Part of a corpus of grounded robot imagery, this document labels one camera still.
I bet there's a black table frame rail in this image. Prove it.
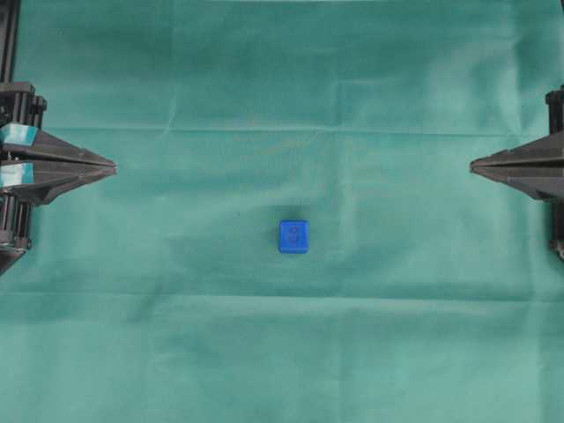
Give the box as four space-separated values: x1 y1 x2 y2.
0 0 20 83

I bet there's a green table cloth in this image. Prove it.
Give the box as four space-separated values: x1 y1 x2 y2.
1 1 563 422

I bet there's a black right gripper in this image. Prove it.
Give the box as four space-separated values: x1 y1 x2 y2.
469 85 564 263

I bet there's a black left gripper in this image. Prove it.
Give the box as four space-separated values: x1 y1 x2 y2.
1 82 117 273

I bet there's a blue cube block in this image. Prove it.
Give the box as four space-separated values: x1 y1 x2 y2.
278 219 310 254

